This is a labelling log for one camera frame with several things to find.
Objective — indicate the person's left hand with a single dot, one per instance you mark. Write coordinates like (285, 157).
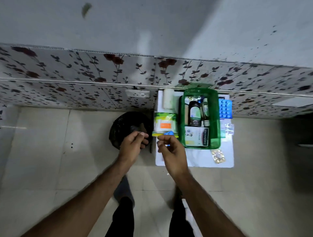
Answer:
(129, 149)

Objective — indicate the person's right hand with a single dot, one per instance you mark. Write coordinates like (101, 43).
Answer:
(174, 156)

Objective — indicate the person's right thumb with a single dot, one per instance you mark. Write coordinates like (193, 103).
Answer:
(163, 147)

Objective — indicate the person's left fingers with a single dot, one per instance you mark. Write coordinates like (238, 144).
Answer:
(142, 139)

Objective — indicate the small blue sachet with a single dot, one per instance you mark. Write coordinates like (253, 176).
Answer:
(169, 133)

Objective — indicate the person's right forearm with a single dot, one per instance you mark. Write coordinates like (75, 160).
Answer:
(207, 207)

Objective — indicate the person's left forearm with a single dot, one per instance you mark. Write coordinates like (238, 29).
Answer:
(80, 205)

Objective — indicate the yellow strip packet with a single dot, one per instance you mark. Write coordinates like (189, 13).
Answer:
(157, 134)

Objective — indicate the black bin bag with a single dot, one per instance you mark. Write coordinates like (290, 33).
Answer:
(124, 124)

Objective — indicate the green white packet orange label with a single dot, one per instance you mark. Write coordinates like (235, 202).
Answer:
(165, 120)

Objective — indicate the white medicine box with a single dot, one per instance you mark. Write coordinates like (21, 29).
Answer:
(196, 136)

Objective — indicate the brown medicine bottle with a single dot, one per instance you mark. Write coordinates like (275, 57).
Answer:
(195, 113)

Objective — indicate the slim dark medicine bottle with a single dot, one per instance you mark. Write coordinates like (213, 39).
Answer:
(206, 112)

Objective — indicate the gold blister pack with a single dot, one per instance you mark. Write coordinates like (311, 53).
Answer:
(218, 156)

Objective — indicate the foil sachets in basket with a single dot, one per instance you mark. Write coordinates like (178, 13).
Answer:
(193, 98)

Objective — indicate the green plastic basket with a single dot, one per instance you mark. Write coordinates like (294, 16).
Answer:
(216, 117)

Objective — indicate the silver blister pack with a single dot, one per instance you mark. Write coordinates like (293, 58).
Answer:
(229, 130)

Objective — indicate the blue blister pack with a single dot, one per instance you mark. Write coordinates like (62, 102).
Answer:
(225, 108)

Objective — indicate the person's right leg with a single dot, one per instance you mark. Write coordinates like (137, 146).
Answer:
(179, 219)

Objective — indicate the person's leg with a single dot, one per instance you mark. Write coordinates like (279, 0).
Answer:
(179, 219)
(122, 214)

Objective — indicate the person's left leg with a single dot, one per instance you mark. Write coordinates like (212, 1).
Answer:
(122, 214)

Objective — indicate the white wall socket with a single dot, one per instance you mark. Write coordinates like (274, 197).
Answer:
(137, 93)

